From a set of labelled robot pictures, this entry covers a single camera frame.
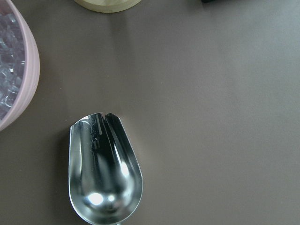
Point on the wooden glass drying stand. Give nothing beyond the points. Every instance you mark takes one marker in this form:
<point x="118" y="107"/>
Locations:
<point x="107" y="6"/>

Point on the steel ice scoop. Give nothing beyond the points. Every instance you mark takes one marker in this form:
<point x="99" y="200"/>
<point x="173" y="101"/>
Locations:
<point x="105" y="182"/>

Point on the clear ice cubes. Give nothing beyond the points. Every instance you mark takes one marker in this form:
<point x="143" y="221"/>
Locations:
<point x="12" y="61"/>

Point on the pink bowl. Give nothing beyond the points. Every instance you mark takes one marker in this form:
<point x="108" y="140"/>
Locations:
<point x="31" y="68"/>

